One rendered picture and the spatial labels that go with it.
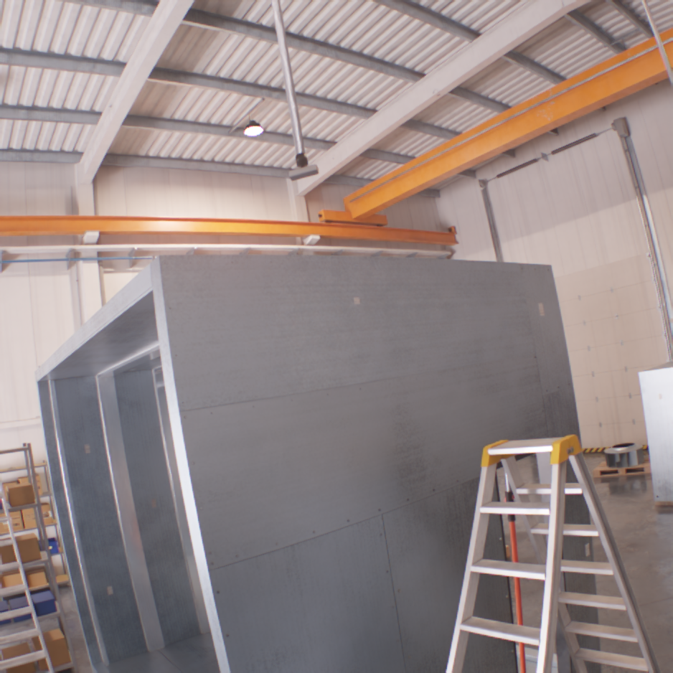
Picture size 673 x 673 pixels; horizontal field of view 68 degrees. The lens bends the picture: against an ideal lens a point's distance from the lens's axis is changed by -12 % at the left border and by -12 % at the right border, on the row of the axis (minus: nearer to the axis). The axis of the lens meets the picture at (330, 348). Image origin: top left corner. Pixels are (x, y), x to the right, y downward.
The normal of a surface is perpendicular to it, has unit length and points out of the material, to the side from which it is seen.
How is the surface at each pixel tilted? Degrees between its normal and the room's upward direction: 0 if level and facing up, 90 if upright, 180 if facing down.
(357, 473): 90
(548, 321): 90
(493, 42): 90
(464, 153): 90
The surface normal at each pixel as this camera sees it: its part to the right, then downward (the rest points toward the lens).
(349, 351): 0.59, -0.15
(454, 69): -0.79, 0.08
